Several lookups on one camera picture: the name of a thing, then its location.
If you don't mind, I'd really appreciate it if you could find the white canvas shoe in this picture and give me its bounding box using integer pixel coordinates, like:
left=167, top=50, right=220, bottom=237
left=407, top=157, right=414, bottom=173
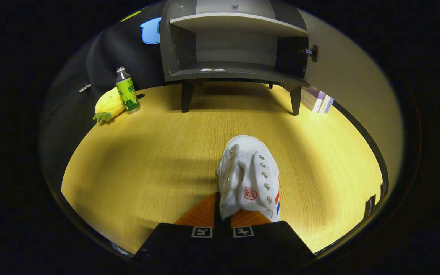
left=216, top=134, right=281, bottom=223

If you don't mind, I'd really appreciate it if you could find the yellow pineapple plush toy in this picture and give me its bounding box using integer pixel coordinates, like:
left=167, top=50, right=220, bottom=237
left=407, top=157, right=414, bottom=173
left=92, top=87, right=126, bottom=124

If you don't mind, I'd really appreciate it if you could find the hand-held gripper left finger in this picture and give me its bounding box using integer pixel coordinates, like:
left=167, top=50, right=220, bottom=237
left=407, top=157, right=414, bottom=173
left=133, top=192, right=222, bottom=269

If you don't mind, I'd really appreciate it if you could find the green label bottle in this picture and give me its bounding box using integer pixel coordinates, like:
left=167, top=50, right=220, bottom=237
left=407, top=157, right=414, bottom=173
left=115, top=66, right=141, bottom=115

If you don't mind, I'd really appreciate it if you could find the black backdrop cloth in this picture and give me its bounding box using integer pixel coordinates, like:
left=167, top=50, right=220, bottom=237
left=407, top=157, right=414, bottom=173
left=40, top=3, right=168, bottom=191

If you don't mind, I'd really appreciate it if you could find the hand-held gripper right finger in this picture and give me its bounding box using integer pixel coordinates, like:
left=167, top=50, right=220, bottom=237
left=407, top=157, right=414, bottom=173
left=220, top=208, right=315, bottom=268

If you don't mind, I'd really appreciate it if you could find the grey shoe cabinet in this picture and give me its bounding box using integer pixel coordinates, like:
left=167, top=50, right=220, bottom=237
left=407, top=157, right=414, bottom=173
left=159, top=0, right=320, bottom=116

